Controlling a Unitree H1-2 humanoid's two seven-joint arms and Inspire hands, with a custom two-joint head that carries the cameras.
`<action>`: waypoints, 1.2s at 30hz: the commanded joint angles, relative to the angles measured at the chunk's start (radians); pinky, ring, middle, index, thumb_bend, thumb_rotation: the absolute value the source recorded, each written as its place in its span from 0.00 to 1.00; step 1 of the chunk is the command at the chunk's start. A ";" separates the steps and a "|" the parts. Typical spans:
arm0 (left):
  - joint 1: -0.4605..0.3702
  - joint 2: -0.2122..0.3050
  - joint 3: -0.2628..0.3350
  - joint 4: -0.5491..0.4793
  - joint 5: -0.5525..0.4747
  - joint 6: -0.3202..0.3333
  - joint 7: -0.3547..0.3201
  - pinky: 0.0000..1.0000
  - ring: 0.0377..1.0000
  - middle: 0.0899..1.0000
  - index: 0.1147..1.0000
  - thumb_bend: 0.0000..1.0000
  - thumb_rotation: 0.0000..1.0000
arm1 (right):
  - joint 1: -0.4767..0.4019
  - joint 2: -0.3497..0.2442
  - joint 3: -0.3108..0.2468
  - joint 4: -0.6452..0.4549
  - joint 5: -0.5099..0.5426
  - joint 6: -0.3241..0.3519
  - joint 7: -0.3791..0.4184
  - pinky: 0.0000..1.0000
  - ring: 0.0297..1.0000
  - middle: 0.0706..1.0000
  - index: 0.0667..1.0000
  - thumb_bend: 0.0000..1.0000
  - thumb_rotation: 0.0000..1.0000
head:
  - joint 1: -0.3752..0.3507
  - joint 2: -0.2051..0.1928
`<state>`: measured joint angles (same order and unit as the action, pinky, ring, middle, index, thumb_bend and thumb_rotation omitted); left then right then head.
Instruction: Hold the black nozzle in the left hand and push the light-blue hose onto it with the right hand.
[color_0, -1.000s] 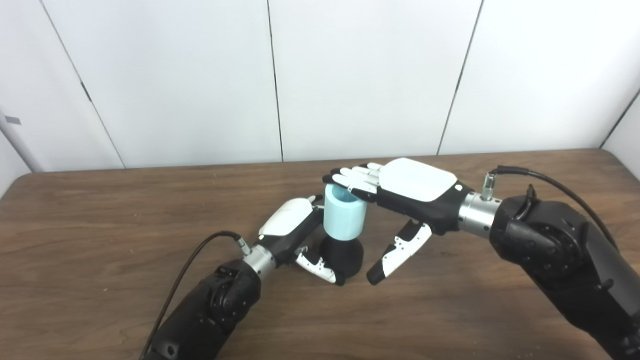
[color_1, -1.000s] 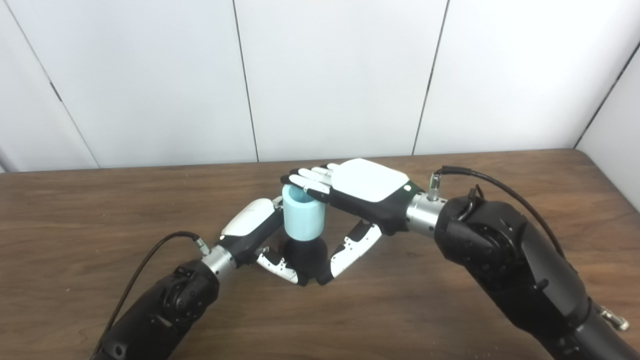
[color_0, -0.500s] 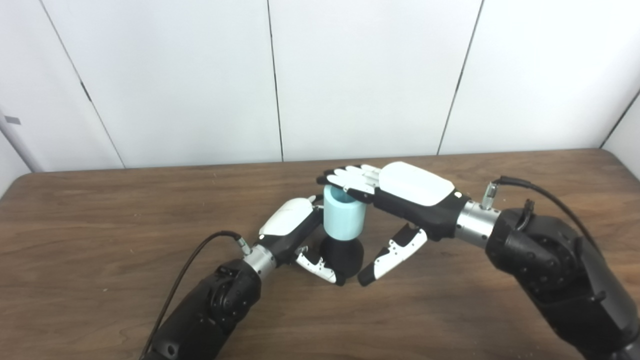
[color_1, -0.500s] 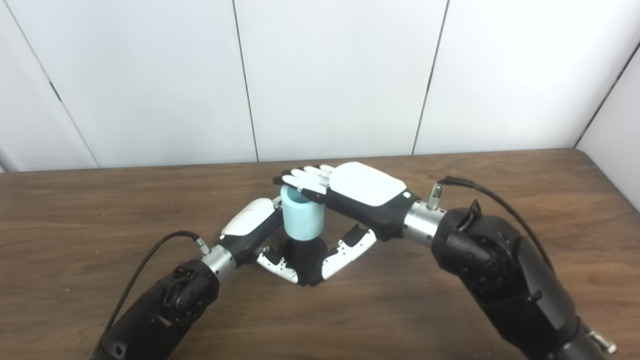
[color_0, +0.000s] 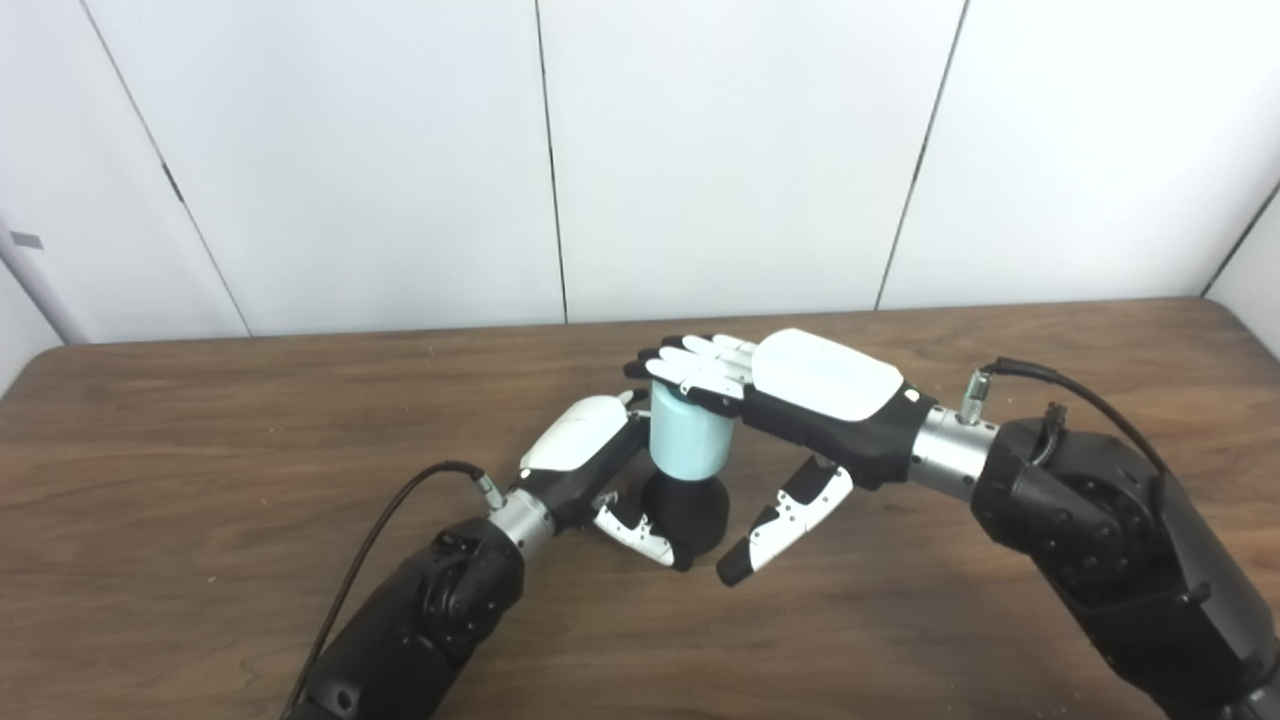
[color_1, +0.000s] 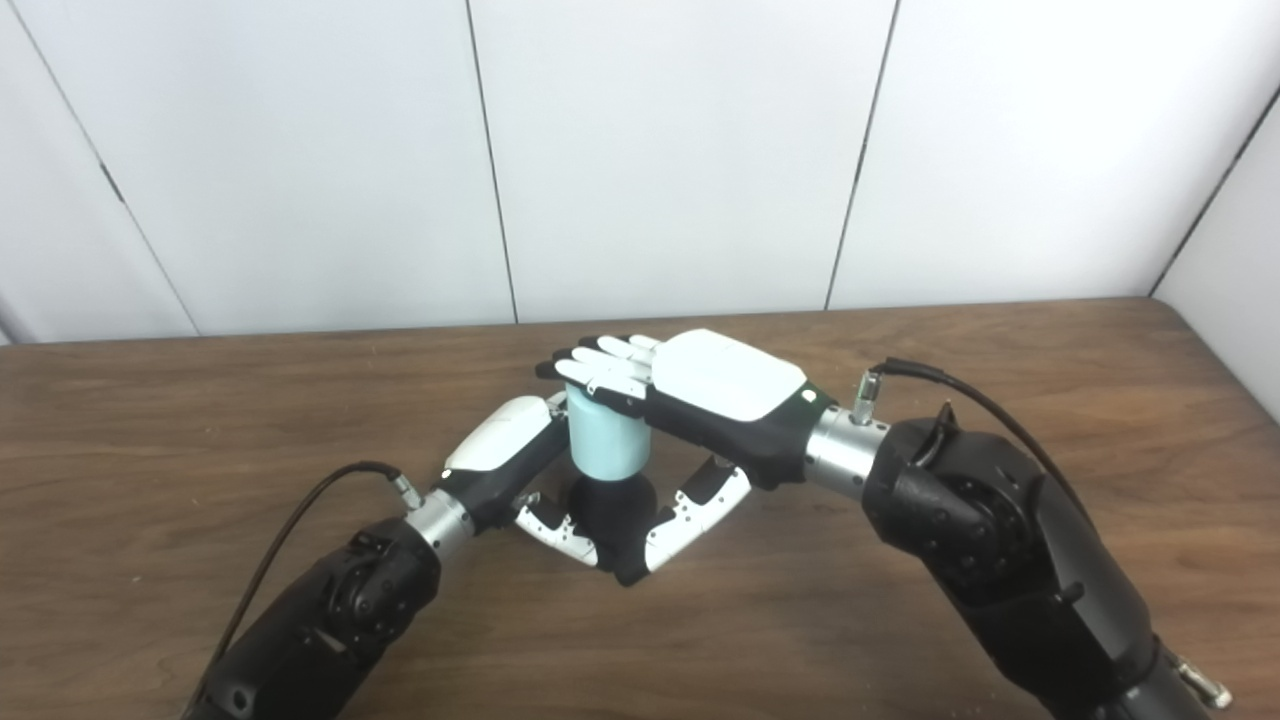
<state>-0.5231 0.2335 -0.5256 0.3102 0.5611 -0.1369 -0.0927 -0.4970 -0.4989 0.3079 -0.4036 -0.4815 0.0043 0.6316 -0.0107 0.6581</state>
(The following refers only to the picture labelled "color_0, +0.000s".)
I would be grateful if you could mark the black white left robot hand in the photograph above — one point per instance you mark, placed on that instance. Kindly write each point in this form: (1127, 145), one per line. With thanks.
(580, 445)

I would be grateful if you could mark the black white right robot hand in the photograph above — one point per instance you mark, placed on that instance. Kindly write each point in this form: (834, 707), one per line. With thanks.
(830, 390)

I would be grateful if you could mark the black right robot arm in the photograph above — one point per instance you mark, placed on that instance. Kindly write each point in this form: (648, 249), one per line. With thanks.
(1100, 530)

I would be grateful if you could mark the black funnel-shaped nozzle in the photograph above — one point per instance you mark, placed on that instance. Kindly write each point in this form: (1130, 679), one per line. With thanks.
(690, 515)

